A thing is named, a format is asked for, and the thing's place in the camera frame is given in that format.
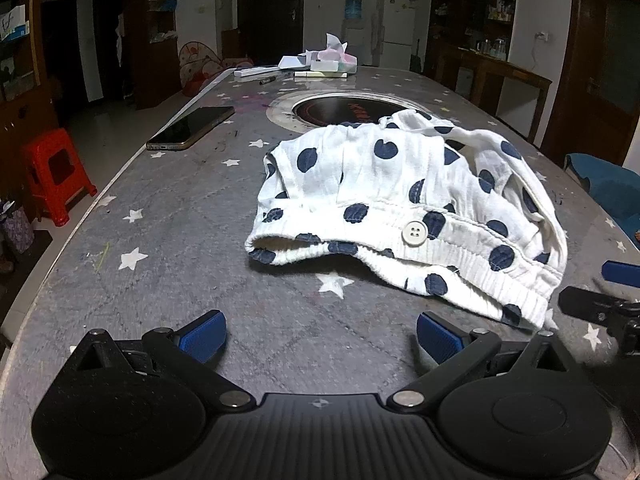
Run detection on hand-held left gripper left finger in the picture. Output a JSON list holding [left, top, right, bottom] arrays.
[[70, 310, 256, 413]]

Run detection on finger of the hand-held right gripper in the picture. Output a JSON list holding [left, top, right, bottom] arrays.
[[601, 260, 640, 289], [558, 286, 640, 328]]

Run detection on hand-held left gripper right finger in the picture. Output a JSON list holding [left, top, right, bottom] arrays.
[[386, 311, 576, 413]]

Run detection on white polka dot garment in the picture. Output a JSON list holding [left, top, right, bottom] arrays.
[[244, 109, 568, 331]]

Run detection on blue sofa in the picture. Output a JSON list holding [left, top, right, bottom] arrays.
[[564, 152, 640, 251]]

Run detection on grey star-patterned tablecloth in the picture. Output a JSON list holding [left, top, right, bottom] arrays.
[[0, 62, 640, 480]]

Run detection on black smartphone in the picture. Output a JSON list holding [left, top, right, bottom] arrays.
[[145, 106, 236, 152]]

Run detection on patterned fabric bag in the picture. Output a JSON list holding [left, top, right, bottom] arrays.
[[0, 200, 33, 271]]

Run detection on brown door with glass panel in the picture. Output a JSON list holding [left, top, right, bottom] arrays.
[[542, 0, 640, 166]]

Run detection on red plastic stool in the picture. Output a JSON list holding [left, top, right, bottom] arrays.
[[21, 127, 98, 226]]

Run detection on wooden side table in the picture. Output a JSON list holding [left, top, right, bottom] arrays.
[[435, 42, 553, 143]]

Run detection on round built-in induction cooker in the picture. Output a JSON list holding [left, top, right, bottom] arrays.
[[266, 91, 426, 136]]

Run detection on pink play tent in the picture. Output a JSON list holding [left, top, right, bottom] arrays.
[[178, 40, 253, 97]]

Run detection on long white box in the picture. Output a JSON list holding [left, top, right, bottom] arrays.
[[234, 65, 281, 80]]

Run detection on tissue box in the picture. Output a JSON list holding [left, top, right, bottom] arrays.
[[306, 32, 359, 75]]

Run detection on open wooden shelf unit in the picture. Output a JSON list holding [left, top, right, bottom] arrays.
[[125, 0, 181, 110]]

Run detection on dark wooden display cabinet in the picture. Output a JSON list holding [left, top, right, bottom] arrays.
[[425, 0, 518, 78]]

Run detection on white refrigerator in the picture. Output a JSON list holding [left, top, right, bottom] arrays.
[[375, 0, 418, 68]]

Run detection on water dispenser with blue bottle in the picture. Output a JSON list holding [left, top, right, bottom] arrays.
[[341, 0, 368, 56]]

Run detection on tall wooden cabinet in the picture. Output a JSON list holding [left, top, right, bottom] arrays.
[[0, 0, 61, 221]]

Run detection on dark wooden door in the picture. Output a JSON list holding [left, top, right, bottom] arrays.
[[236, 0, 306, 63]]

